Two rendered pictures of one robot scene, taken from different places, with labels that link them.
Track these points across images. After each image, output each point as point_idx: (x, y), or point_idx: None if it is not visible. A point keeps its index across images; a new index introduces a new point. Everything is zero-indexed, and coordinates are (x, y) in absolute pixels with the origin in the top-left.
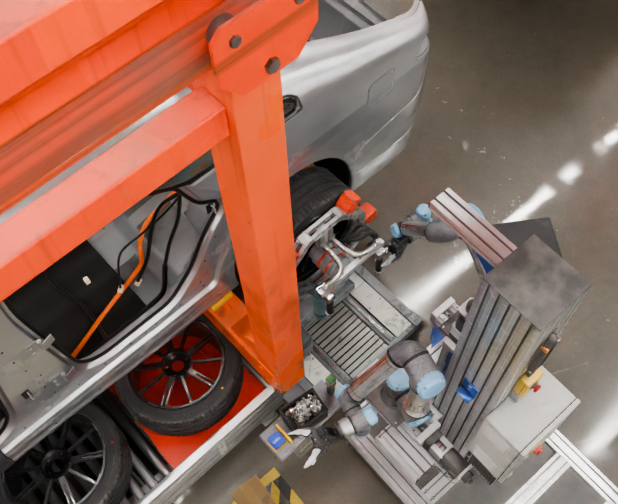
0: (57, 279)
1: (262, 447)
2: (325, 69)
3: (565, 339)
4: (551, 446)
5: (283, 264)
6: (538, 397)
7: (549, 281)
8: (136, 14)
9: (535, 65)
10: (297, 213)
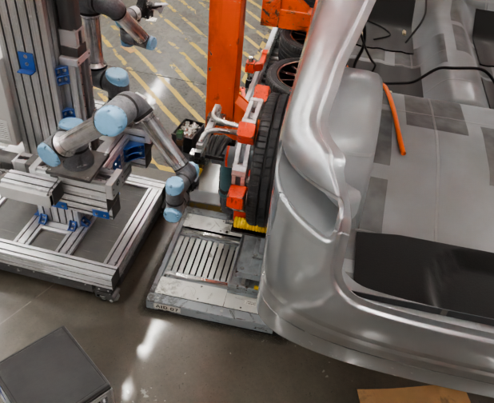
0: (406, 90)
1: (214, 183)
2: (330, 8)
3: None
4: None
5: None
6: None
7: None
8: None
9: None
10: (276, 96)
